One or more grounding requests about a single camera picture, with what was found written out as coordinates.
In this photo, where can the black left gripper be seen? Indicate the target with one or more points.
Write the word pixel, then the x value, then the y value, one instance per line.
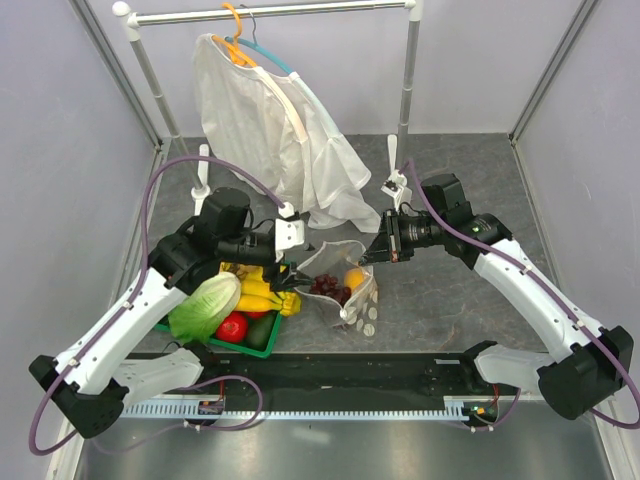
pixel 288 279

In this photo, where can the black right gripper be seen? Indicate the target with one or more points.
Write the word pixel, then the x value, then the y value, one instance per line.
pixel 389 246

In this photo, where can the orange peach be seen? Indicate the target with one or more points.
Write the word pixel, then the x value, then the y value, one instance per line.
pixel 353 278

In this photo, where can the purple grape bunch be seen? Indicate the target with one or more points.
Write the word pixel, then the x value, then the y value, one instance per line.
pixel 328 286

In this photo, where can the clear dotted zip top bag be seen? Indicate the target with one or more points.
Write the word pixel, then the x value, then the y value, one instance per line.
pixel 359 315

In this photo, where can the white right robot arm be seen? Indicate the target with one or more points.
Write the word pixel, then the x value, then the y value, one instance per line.
pixel 584 363

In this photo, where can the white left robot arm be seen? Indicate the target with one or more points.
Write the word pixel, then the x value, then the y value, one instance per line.
pixel 151 340

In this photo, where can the yellow banana bunch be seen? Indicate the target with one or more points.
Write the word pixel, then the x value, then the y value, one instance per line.
pixel 257 297

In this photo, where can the dark green avocado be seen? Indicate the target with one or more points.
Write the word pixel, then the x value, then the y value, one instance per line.
pixel 259 332

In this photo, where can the red tomato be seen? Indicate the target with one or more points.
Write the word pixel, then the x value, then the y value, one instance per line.
pixel 233 328

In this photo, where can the green lettuce head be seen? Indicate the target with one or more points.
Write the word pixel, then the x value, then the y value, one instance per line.
pixel 198 317

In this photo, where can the green plastic basket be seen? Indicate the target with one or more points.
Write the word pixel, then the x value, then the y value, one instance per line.
pixel 241 347

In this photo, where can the white hanging shirt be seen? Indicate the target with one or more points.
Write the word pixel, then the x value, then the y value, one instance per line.
pixel 275 128

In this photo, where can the orange clothes hanger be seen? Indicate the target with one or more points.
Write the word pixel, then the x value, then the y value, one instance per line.
pixel 234 52

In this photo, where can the teal clothes hanger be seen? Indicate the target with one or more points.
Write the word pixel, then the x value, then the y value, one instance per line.
pixel 285 68

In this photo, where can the silver clothes rack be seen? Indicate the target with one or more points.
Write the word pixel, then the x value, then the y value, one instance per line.
pixel 132 22

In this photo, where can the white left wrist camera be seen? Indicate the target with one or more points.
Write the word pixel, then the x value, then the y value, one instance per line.
pixel 289 231

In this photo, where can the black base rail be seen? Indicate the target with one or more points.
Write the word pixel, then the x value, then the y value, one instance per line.
pixel 344 381

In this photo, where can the grey slotted cable duct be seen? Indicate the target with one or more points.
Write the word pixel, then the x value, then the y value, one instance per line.
pixel 183 408

